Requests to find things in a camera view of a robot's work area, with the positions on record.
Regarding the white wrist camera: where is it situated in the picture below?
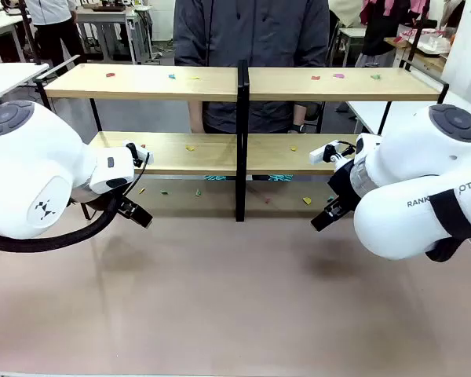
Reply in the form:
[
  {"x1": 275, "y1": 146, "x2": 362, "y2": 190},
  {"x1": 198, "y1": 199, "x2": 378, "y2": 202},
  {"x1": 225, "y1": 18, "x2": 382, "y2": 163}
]
[
  {"x1": 309, "y1": 140, "x2": 356, "y2": 164},
  {"x1": 121, "y1": 140, "x2": 155, "y2": 166}
]

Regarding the white table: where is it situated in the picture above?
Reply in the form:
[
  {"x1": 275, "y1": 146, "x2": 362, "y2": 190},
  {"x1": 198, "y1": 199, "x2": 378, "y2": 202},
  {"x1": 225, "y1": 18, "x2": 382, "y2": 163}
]
[
  {"x1": 338, "y1": 27, "x2": 368, "y2": 68},
  {"x1": 0, "y1": 62, "x2": 50, "y2": 106},
  {"x1": 0, "y1": 14, "x2": 25, "y2": 64},
  {"x1": 347, "y1": 100, "x2": 433, "y2": 137}
]

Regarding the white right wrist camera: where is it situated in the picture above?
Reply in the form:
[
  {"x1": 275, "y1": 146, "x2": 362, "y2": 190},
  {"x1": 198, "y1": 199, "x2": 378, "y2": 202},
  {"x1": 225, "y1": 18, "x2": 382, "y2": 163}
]
[{"x1": 309, "y1": 140, "x2": 356, "y2": 164}]

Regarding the person's right forearm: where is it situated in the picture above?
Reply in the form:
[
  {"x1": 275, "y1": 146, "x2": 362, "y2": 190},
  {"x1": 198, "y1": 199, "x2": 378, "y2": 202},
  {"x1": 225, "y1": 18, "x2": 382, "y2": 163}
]
[{"x1": 188, "y1": 101, "x2": 205, "y2": 134}]

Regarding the clear plastic container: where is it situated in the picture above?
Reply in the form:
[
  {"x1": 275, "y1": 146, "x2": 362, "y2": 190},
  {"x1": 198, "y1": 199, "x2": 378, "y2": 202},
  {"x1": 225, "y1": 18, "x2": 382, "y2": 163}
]
[{"x1": 400, "y1": 27, "x2": 453, "y2": 55}]

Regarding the grey desk with clutter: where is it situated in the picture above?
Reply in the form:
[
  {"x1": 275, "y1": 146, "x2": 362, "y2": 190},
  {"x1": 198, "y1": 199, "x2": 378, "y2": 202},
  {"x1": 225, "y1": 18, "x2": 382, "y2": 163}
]
[{"x1": 76, "y1": 2, "x2": 152, "y2": 64}]

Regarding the wooden table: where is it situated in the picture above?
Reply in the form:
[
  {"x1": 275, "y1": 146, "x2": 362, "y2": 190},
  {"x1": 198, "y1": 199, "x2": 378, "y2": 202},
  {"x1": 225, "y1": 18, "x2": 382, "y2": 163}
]
[{"x1": 384, "y1": 35, "x2": 448, "y2": 75}]

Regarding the thin black camera cable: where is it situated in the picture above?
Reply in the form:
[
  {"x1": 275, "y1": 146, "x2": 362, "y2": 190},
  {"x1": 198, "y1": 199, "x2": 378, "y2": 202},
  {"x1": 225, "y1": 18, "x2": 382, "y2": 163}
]
[{"x1": 119, "y1": 152, "x2": 151, "y2": 199}]

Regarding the bystander in light shirt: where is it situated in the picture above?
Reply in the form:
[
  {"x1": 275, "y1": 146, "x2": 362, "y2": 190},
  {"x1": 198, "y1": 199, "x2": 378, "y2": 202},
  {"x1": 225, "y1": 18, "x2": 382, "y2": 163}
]
[{"x1": 25, "y1": 0, "x2": 88, "y2": 66}]

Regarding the black braided cable sleeve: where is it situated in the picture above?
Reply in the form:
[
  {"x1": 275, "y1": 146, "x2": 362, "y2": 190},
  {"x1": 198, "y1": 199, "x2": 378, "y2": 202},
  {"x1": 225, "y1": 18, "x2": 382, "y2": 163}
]
[{"x1": 0, "y1": 192, "x2": 121, "y2": 253}]

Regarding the wooden shelf black frame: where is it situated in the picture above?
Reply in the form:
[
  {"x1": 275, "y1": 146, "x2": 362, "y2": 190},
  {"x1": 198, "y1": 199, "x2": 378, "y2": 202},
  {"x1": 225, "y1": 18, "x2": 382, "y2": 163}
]
[
  {"x1": 242, "y1": 58, "x2": 451, "y2": 223},
  {"x1": 34, "y1": 54, "x2": 245, "y2": 223}
]

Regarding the black chair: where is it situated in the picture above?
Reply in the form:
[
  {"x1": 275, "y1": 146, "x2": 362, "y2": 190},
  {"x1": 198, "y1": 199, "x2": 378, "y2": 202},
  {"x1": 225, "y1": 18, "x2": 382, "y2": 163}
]
[{"x1": 305, "y1": 101, "x2": 325, "y2": 134}]

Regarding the black fabric strap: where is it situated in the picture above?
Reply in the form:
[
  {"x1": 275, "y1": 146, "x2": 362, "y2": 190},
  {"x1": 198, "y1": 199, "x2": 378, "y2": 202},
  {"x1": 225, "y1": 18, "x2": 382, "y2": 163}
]
[{"x1": 425, "y1": 188, "x2": 471, "y2": 263}]

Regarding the black metal pole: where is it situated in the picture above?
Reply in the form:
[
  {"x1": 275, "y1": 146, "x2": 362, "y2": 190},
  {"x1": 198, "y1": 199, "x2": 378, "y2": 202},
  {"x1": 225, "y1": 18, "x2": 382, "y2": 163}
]
[
  {"x1": 404, "y1": 0, "x2": 432, "y2": 71},
  {"x1": 19, "y1": 0, "x2": 41, "y2": 64}
]

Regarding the bystander with pink clothing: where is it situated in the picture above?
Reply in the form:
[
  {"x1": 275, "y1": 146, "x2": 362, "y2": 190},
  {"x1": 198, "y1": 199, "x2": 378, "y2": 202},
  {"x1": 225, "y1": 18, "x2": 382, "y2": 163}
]
[{"x1": 359, "y1": 0, "x2": 433, "y2": 68}]

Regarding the person in dark grey jacket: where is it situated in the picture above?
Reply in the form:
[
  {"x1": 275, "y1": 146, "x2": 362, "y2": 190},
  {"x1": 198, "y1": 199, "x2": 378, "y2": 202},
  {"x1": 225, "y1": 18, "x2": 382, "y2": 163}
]
[{"x1": 172, "y1": 0, "x2": 330, "y2": 134}]

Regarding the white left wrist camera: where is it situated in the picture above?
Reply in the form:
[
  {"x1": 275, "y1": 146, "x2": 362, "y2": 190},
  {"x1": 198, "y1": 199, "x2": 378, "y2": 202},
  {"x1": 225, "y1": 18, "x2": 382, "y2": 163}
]
[{"x1": 121, "y1": 140, "x2": 155, "y2": 166}]

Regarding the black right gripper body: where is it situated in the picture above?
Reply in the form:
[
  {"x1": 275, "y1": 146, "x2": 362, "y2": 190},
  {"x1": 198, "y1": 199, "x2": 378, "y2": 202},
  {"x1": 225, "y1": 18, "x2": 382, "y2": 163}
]
[{"x1": 328, "y1": 160, "x2": 361, "y2": 215}]

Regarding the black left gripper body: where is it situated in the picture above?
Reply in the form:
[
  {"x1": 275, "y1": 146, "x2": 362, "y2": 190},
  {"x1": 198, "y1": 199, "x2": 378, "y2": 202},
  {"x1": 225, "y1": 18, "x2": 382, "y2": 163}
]
[{"x1": 111, "y1": 194, "x2": 141, "y2": 217}]

